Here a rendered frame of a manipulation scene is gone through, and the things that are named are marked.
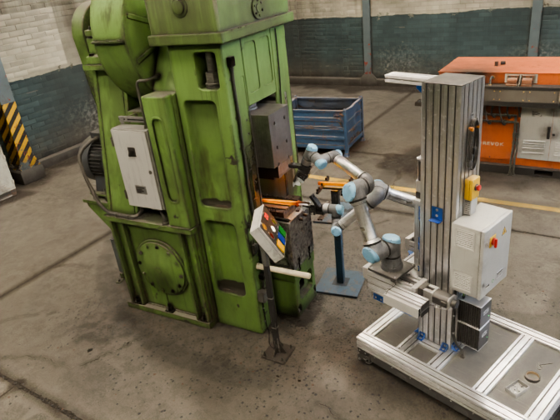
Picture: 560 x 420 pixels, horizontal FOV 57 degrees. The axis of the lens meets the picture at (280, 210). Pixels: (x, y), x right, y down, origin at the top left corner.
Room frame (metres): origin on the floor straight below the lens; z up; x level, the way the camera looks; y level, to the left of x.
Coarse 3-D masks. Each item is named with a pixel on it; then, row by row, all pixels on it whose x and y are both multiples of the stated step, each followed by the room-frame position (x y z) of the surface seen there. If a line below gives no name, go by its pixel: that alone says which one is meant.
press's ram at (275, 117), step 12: (264, 108) 3.72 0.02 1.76; (276, 108) 3.68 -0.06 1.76; (252, 120) 3.59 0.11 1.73; (264, 120) 3.54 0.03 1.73; (276, 120) 3.61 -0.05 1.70; (288, 120) 3.77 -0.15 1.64; (264, 132) 3.55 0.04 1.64; (276, 132) 3.59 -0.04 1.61; (288, 132) 3.75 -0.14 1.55; (264, 144) 3.55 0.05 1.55; (276, 144) 3.58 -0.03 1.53; (288, 144) 3.73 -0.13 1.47; (264, 156) 3.56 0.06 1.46; (276, 156) 3.56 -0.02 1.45; (288, 156) 3.73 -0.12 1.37
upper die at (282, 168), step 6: (282, 162) 3.63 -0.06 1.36; (288, 162) 3.71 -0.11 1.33; (258, 168) 3.65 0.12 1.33; (264, 168) 3.63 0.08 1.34; (270, 168) 3.60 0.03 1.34; (276, 168) 3.57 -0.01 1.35; (282, 168) 3.62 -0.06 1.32; (288, 168) 3.70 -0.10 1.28; (258, 174) 3.66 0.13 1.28; (264, 174) 3.63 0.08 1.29; (270, 174) 3.60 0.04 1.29; (276, 174) 3.58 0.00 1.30; (282, 174) 3.62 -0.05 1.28
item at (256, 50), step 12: (252, 36) 3.73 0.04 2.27; (264, 36) 3.88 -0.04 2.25; (252, 48) 3.73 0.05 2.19; (264, 48) 3.86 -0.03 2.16; (252, 60) 3.71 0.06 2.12; (264, 60) 3.85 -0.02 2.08; (252, 72) 3.69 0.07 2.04; (264, 72) 3.83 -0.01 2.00; (252, 84) 3.68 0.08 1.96; (264, 84) 3.81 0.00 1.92; (252, 96) 3.64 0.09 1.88; (264, 96) 3.78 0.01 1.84
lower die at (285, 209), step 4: (288, 200) 3.76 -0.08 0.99; (264, 204) 3.74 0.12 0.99; (268, 204) 3.73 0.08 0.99; (272, 204) 3.72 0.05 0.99; (276, 204) 3.71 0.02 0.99; (280, 204) 3.69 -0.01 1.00; (284, 204) 3.67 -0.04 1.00; (268, 208) 3.67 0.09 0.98; (272, 208) 3.66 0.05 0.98; (276, 208) 3.65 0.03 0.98; (280, 208) 3.63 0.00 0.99; (284, 208) 3.62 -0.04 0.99; (288, 208) 3.64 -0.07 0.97; (292, 208) 3.70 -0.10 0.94; (272, 212) 3.61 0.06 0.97; (280, 212) 3.58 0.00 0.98; (284, 212) 3.58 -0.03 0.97; (288, 212) 3.64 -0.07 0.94; (280, 216) 3.58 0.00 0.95; (284, 216) 3.58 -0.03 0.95
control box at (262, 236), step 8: (264, 208) 3.25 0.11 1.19; (256, 216) 3.16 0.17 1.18; (264, 216) 3.15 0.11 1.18; (272, 216) 3.28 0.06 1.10; (256, 224) 3.02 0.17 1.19; (264, 224) 3.05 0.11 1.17; (272, 224) 3.17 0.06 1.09; (256, 232) 2.96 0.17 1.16; (264, 232) 2.96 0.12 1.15; (272, 232) 3.07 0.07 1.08; (256, 240) 2.96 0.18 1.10; (264, 240) 2.95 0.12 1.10; (272, 240) 2.98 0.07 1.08; (264, 248) 2.95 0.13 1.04; (272, 248) 2.95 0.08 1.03; (272, 256) 2.95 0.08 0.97; (280, 256) 2.94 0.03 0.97
